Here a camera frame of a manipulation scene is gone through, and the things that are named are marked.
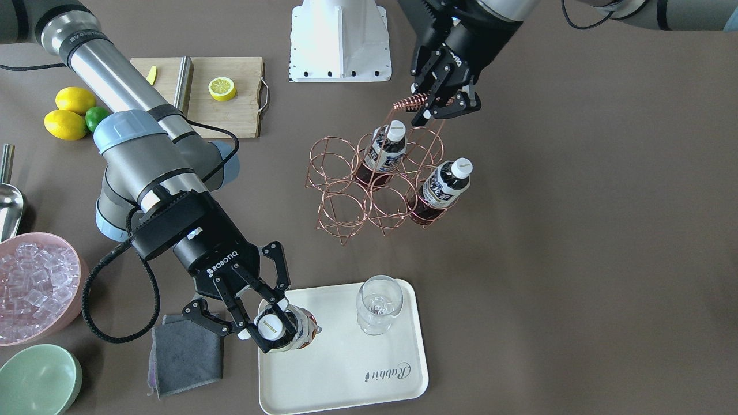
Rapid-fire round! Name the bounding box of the wooden cutting board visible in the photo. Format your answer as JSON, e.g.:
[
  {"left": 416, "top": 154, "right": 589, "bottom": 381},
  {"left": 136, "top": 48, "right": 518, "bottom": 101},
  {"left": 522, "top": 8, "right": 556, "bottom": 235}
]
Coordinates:
[{"left": 131, "top": 57, "right": 264, "bottom": 138}]

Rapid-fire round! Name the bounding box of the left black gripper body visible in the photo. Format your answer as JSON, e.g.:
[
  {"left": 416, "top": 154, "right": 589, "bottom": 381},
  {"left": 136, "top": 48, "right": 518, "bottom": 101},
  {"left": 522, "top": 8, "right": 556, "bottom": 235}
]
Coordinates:
[{"left": 399, "top": 1, "right": 519, "bottom": 95}]

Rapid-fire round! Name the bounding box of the green lime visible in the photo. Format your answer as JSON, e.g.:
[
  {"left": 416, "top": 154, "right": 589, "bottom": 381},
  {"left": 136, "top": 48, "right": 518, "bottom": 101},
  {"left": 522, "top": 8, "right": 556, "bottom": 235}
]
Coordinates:
[{"left": 84, "top": 106, "right": 111, "bottom": 133}]

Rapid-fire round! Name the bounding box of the yellow plastic knife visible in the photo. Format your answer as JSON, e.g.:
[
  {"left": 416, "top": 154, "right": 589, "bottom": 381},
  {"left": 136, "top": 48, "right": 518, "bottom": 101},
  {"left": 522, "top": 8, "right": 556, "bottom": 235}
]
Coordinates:
[{"left": 145, "top": 66, "right": 157, "bottom": 86}]

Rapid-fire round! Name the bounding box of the steel cylinder muddler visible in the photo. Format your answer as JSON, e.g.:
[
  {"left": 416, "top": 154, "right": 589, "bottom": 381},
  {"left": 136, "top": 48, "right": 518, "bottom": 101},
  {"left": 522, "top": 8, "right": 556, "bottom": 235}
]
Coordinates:
[{"left": 173, "top": 56, "right": 194, "bottom": 116}]

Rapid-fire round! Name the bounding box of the lower whole lemon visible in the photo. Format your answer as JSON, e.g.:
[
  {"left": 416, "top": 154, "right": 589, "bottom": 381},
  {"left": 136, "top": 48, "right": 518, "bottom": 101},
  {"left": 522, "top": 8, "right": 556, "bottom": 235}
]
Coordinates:
[{"left": 44, "top": 110, "right": 88, "bottom": 140}]

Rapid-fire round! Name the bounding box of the cream rabbit tray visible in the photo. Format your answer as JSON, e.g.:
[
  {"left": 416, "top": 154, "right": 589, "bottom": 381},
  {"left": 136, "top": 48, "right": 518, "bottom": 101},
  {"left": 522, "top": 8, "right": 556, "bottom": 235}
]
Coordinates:
[{"left": 258, "top": 280, "right": 429, "bottom": 414}]

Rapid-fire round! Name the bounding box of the copper wire bottle basket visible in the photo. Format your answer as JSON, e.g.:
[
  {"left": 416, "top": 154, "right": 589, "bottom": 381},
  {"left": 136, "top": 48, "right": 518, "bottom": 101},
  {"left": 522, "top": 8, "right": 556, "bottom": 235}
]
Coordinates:
[{"left": 306, "top": 120, "right": 445, "bottom": 244}]

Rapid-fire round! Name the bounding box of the grey folded cloth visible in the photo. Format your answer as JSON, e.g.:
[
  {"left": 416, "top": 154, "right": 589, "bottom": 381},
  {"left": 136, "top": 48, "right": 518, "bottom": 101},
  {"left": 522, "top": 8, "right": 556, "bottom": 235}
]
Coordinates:
[{"left": 148, "top": 315, "right": 223, "bottom": 399}]

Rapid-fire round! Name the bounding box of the clear wine glass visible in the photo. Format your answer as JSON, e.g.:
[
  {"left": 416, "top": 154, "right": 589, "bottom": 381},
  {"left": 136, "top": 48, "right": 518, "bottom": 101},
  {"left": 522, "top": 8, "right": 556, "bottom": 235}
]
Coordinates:
[{"left": 356, "top": 275, "right": 404, "bottom": 335}]

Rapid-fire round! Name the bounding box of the half lemon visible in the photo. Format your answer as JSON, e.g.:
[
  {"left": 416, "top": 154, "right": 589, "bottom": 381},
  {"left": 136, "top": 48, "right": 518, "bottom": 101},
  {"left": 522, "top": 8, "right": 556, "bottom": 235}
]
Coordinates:
[{"left": 208, "top": 77, "right": 237, "bottom": 102}]

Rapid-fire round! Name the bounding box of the tea bottle rear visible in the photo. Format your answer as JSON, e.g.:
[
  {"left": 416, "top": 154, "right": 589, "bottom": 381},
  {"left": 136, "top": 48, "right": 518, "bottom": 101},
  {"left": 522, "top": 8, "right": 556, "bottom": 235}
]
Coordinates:
[{"left": 353, "top": 120, "right": 406, "bottom": 187}]

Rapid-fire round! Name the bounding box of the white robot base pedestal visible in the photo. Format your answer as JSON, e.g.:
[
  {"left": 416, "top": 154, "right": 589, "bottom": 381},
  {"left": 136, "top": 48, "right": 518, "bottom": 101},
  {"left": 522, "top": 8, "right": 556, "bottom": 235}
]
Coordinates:
[{"left": 288, "top": 1, "right": 392, "bottom": 82}]

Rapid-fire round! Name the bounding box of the pink bowl of ice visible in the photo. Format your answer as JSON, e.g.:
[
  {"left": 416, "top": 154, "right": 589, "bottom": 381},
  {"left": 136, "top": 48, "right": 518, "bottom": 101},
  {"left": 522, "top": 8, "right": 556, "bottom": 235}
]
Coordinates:
[{"left": 1, "top": 233, "right": 89, "bottom": 346}]

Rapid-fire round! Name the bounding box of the whole lemon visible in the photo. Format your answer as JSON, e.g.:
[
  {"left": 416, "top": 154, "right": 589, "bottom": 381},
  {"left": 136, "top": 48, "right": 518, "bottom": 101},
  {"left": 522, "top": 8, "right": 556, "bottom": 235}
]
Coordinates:
[
  {"left": 55, "top": 86, "right": 97, "bottom": 116},
  {"left": 44, "top": 110, "right": 88, "bottom": 140}
]

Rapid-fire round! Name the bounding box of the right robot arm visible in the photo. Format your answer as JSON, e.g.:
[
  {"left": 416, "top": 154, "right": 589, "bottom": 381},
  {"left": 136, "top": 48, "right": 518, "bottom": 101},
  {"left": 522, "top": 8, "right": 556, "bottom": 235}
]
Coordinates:
[{"left": 2, "top": 1, "right": 301, "bottom": 353}]

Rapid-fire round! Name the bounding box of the green empty bowl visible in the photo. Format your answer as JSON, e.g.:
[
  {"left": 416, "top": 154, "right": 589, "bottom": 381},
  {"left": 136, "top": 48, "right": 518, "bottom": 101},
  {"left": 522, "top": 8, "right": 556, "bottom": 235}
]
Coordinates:
[{"left": 1, "top": 344, "right": 82, "bottom": 414}]

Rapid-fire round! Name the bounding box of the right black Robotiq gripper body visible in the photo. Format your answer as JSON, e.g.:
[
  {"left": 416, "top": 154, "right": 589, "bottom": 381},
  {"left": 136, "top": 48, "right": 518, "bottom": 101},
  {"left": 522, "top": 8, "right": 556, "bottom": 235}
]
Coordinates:
[{"left": 132, "top": 191, "right": 260, "bottom": 299}]

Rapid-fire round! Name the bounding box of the tea bottle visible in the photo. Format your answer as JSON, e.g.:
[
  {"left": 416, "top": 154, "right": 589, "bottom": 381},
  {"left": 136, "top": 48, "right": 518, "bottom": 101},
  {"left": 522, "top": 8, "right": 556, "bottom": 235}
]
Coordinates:
[
  {"left": 353, "top": 120, "right": 406, "bottom": 187},
  {"left": 256, "top": 305, "right": 321, "bottom": 352},
  {"left": 409, "top": 157, "right": 473, "bottom": 225}
]

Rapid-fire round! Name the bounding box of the steel ice scoop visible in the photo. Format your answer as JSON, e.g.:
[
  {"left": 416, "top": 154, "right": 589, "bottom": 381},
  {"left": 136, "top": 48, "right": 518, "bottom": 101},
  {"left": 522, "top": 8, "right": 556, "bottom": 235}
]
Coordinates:
[{"left": 1, "top": 144, "right": 25, "bottom": 242}]

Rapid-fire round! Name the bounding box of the tea bottle front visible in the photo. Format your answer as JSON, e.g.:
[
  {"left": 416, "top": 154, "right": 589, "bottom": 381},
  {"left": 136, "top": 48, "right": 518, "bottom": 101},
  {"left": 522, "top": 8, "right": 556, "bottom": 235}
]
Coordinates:
[
  {"left": 409, "top": 157, "right": 473, "bottom": 225},
  {"left": 256, "top": 305, "right": 321, "bottom": 352}
]

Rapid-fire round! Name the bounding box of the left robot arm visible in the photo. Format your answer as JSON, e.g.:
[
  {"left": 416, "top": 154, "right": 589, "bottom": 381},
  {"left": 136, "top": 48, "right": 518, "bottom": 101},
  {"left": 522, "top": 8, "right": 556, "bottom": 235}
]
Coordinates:
[{"left": 399, "top": 1, "right": 737, "bottom": 127}]

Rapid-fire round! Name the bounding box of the upper whole lemon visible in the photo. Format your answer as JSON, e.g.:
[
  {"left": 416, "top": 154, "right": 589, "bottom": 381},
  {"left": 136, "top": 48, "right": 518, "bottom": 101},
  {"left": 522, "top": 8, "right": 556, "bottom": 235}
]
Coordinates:
[{"left": 55, "top": 86, "right": 97, "bottom": 116}]

